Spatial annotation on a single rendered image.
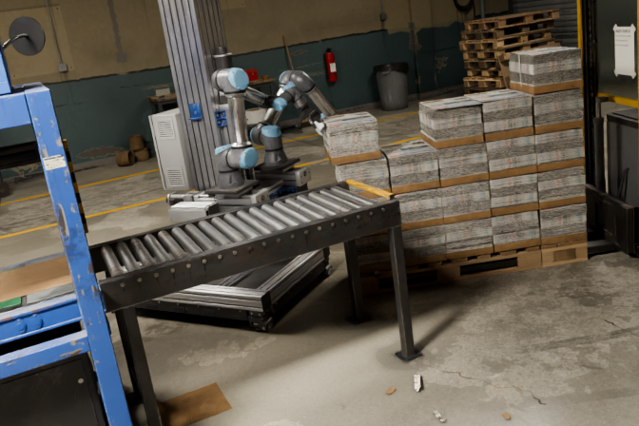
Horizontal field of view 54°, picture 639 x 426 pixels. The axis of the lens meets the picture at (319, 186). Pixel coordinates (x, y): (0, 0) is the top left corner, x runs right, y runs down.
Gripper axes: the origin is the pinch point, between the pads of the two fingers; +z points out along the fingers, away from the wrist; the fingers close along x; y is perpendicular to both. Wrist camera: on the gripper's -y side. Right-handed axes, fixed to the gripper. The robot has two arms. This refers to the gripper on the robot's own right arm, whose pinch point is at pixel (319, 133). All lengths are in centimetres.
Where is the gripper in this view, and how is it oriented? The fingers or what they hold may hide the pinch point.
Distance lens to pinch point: 377.5
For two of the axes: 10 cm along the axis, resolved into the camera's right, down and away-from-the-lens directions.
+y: 7.9, -6.0, -0.9
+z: 6.1, 7.6, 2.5
